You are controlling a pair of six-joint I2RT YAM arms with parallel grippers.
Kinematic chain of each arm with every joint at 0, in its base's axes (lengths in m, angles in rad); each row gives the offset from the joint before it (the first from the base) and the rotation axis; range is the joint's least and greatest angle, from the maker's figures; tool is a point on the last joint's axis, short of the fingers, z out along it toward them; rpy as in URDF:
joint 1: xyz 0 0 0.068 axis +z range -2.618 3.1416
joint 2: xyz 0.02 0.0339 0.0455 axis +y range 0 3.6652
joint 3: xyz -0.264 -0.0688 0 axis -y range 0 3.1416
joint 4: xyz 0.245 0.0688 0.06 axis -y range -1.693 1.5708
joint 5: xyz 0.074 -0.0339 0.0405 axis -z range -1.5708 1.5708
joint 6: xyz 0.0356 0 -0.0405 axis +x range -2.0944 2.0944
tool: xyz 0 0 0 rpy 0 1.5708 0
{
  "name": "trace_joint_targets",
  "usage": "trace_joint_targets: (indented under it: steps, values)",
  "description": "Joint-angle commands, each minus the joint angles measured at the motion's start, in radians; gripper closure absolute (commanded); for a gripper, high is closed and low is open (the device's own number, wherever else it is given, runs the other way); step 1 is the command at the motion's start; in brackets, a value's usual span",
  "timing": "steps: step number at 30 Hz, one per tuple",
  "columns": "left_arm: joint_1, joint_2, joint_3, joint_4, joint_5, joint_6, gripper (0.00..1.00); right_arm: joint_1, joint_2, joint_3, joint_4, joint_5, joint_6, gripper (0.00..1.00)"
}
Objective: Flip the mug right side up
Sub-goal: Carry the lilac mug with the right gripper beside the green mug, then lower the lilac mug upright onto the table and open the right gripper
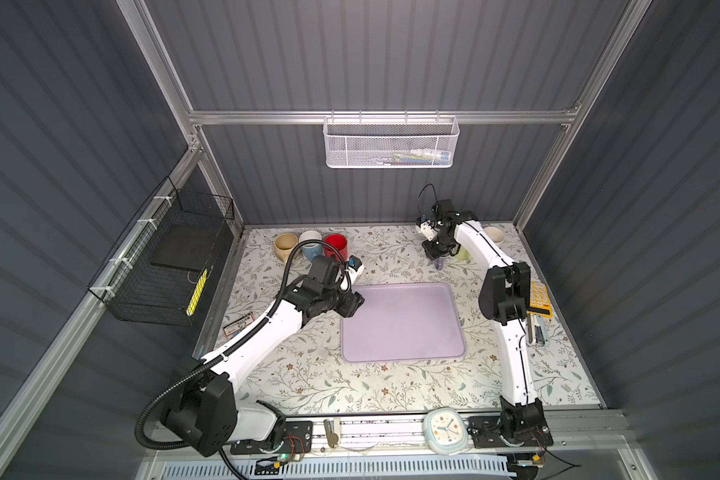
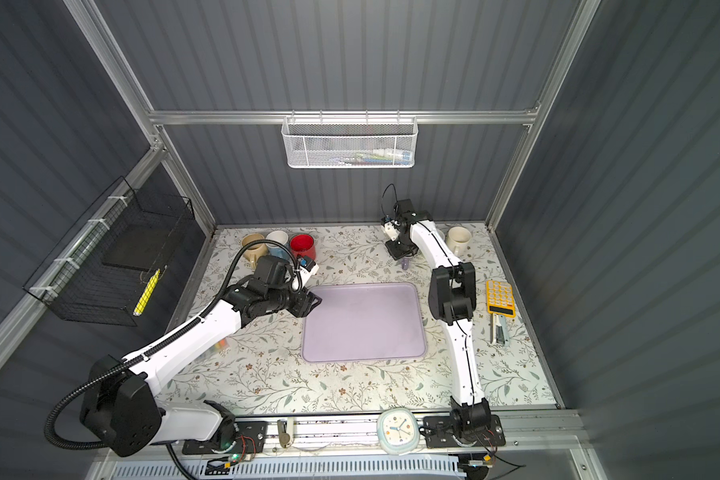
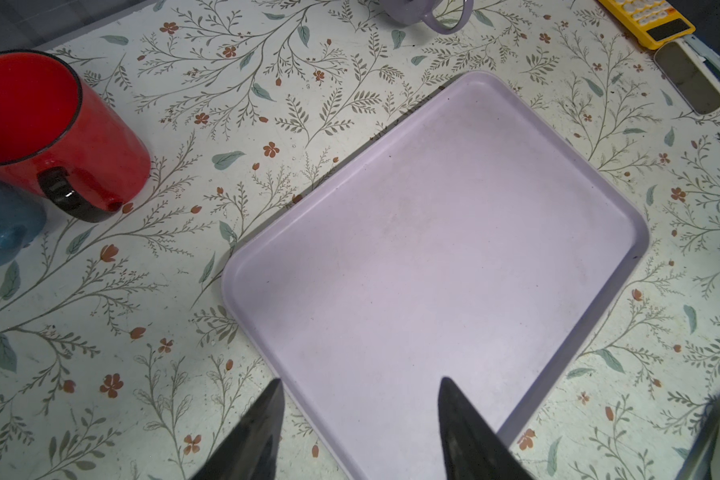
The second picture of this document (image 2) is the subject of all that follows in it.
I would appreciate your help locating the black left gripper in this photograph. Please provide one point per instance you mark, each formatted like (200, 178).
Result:
(305, 303)

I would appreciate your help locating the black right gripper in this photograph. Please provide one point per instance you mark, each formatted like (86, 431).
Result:
(397, 254)

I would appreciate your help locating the white mug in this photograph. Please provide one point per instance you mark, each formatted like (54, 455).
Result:
(458, 239)

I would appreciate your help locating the red mug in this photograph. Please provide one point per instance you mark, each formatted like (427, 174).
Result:
(303, 245)

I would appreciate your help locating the blue polka dot mug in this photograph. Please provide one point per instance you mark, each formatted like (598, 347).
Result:
(279, 250)

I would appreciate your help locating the beige speckled mug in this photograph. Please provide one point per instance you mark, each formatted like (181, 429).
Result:
(254, 249)

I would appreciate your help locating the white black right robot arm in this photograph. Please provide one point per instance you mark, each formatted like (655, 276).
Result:
(452, 300)

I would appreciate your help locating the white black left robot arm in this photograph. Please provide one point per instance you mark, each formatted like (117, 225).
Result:
(118, 407)

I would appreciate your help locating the lavender plastic tray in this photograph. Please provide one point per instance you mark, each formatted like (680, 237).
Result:
(364, 322)

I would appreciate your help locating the yellow calculator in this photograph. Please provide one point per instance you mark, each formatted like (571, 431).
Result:
(500, 298)

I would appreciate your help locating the small white clock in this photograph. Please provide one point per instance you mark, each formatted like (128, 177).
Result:
(398, 431)

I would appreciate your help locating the yellow marker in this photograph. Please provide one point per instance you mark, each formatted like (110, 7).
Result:
(147, 293)

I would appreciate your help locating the white wire basket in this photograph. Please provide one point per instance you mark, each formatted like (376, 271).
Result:
(349, 141)

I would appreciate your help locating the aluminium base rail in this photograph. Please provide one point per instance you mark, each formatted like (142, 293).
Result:
(523, 429)

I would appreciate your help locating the black wire basket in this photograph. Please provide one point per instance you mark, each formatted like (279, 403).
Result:
(100, 275)

